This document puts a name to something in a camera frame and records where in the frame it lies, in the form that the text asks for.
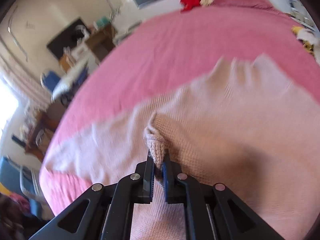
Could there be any light pink knit sweater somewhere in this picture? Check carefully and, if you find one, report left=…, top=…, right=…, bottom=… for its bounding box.
left=40, top=55, right=319, bottom=239

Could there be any pink bed cover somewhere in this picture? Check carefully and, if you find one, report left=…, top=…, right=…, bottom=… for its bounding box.
left=41, top=6, right=319, bottom=215

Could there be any brown wooden desk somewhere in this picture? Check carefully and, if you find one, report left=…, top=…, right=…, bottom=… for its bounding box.
left=85, top=23, right=117, bottom=62

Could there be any yellow white plush toy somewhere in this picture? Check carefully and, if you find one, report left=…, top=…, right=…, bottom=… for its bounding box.
left=291, top=25, right=319, bottom=58

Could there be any black wall television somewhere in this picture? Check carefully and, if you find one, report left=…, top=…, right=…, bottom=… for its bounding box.
left=46, top=18, right=91, bottom=60

